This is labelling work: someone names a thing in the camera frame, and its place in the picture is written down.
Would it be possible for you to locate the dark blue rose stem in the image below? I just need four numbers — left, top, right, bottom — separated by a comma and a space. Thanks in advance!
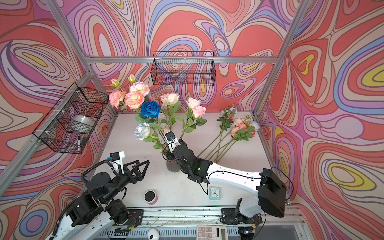
139, 101, 166, 142

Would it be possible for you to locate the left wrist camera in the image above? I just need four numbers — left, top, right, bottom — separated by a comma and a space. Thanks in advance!
108, 152, 125, 176

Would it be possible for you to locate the black wire basket left wall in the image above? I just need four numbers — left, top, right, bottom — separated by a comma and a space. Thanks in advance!
33, 83, 109, 154

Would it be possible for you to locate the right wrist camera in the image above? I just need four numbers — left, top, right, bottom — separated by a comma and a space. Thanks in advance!
164, 129, 180, 153

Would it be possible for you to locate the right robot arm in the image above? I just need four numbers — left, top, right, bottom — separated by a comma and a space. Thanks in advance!
167, 142, 287, 219

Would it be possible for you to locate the pink carnation spray stem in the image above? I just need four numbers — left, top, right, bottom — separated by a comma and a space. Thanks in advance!
128, 74, 150, 97

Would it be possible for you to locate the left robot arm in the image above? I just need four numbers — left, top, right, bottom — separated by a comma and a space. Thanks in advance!
48, 159, 150, 240

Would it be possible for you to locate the pink grey glass vase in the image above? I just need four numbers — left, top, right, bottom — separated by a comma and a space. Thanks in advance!
164, 140, 181, 173

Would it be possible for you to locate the white round device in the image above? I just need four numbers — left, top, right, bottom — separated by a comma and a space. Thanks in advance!
147, 228, 160, 240

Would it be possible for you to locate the bunch of artificial flowers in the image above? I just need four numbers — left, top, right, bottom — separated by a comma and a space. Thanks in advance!
198, 107, 261, 163

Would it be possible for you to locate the pale blue white rose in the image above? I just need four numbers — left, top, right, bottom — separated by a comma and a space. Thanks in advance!
134, 123, 164, 150

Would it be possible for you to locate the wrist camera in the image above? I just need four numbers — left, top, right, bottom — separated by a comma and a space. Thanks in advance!
108, 152, 125, 176
164, 129, 180, 153

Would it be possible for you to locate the cream white rose stem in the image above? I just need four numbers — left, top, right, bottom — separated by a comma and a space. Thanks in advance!
160, 93, 181, 130

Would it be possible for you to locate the light pink rose stem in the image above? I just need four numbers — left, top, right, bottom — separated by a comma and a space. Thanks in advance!
177, 106, 207, 140

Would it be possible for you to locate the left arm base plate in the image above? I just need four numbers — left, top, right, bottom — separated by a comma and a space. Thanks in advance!
115, 209, 144, 227

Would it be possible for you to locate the orange pink carnation spray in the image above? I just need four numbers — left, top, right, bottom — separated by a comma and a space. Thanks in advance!
109, 79, 149, 112

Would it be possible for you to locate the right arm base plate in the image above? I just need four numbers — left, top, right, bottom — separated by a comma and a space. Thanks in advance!
220, 208, 263, 226

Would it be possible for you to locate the black wire basket wall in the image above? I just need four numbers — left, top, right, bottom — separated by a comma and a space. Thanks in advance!
33, 83, 109, 154
151, 51, 216, 86

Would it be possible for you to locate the cream pink rose stem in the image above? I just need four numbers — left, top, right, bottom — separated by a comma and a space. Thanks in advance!
187, 98, 201, 119

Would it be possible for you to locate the mint green small clock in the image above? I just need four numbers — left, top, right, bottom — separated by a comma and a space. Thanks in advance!
208, 187, 221, 201

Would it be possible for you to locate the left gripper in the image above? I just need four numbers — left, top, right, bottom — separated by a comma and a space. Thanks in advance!
100, 160, 149, 205

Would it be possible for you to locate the white pink calculator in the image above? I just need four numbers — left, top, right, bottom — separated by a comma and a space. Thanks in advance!
196, 225, 229, 240

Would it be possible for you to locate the black wire basket back wall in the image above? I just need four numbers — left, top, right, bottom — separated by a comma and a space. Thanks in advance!
151, 51, 216, 86

